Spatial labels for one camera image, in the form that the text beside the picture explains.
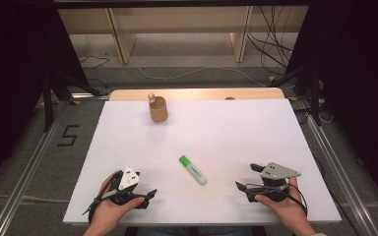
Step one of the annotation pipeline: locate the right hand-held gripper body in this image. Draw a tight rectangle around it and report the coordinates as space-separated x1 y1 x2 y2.
245 161 302 203

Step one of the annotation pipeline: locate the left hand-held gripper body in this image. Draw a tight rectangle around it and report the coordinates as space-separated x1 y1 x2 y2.
109 165 146 207

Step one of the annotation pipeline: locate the person's right hand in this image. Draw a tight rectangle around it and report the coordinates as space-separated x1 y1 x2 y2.
254 176 317 235

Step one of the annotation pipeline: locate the person's left hand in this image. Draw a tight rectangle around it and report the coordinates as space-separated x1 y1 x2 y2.
83 169 146 236

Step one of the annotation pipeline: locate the green highlighter marker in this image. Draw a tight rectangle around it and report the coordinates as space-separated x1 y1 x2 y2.
178 154 209 186

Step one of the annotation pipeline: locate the white table board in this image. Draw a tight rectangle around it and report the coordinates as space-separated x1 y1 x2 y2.
62 98 343 226

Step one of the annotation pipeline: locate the brown round pen holder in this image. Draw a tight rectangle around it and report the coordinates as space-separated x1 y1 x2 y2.
148 95 169 124

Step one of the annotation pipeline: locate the black tripod stand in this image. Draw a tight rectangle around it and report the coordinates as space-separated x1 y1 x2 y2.
269 64 324 126
41 69 103 133

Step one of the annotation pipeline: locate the wooden table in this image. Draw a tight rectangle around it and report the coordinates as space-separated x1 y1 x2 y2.
109 87 286 102

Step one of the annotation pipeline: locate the dark curtain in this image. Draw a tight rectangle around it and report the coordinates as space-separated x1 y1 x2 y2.
0 0 92 195
284 0 378 207

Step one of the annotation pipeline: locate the right hand-held gripper cable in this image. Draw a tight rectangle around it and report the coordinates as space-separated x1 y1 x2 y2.
286 182 309 218

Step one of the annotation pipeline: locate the aluminium floor rail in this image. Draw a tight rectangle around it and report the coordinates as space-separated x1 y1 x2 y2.
0 101 71 236
303 107 378 236

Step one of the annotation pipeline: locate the white floor cable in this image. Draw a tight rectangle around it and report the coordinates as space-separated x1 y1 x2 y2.
129 61 268 89

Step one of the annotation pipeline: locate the black floor cable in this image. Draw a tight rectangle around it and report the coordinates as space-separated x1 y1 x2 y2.
78 54 111 71

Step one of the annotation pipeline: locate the bundle of black cables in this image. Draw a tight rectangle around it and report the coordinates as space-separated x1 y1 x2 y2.
246 5 293 71

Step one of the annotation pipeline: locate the beige wooden desk frame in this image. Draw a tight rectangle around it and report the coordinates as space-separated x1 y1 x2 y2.
57 5 310 65

